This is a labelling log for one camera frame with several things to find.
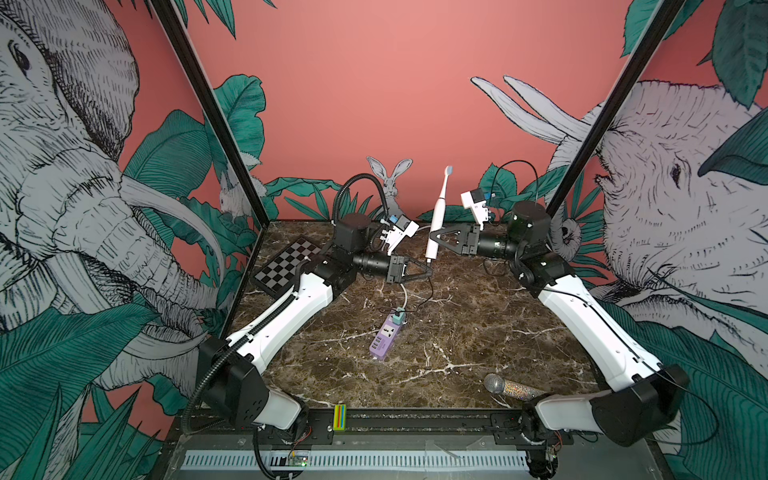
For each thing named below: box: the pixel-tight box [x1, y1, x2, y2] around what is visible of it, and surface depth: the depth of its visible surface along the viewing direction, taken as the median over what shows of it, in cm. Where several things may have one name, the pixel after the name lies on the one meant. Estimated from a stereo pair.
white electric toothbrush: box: [425, 165, 454, 263], surface depth 65 cm
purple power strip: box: [369, 313, 403, 359], surface depth 89 cm
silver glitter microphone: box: [484, 373, 547, 401], surface depth 80 cm
